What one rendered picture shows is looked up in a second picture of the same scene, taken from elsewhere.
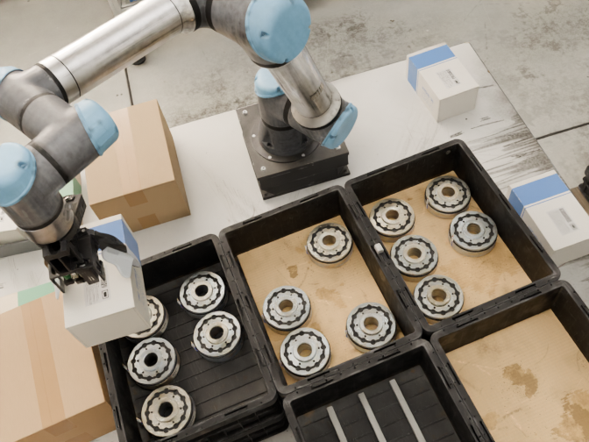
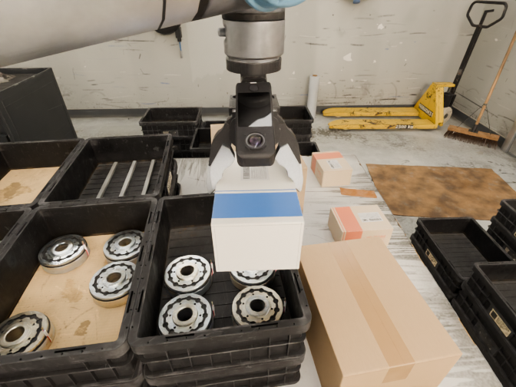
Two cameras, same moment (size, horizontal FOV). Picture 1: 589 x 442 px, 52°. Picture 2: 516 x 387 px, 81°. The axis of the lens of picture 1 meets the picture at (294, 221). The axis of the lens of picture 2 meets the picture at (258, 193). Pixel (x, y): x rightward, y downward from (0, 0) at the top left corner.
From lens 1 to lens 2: 124 cm
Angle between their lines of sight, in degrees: 88
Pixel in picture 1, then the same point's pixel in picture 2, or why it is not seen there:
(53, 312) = (365, 339)
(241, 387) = (187, 245)
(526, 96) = not seen: outside the picture
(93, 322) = not seen: hidden behind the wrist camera
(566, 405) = (9, 198)
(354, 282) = (40, 298)
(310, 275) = (70, 317)
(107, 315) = not seen: hidden behind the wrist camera
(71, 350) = (332, 292)
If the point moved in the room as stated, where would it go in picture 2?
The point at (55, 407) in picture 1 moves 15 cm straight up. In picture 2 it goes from (338, 251) to (348, 200)
